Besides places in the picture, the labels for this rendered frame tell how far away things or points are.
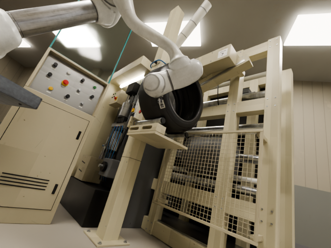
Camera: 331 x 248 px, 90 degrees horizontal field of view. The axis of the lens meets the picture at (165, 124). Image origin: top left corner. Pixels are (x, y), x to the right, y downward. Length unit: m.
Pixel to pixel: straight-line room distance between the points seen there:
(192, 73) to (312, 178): 4.04
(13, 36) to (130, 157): 1.02
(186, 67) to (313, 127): 4.32
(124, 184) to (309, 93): 4.75
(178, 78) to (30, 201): 1.34
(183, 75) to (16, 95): 0.59
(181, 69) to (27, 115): 1.18
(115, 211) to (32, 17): 1.27
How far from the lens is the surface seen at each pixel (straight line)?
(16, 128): 1.55
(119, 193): 1.46
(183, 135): 1.36
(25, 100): 0.64
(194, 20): 2.62
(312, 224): 4.46
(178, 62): 0.79
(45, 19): 1.02
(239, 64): 1.72
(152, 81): 0.73
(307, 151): 4.66
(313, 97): 5.27
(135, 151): 1.47
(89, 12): 1.10
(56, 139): 1.57
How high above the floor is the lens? 0.50
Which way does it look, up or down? 19 degrees up
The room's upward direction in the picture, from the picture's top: 15 degrees clockwise
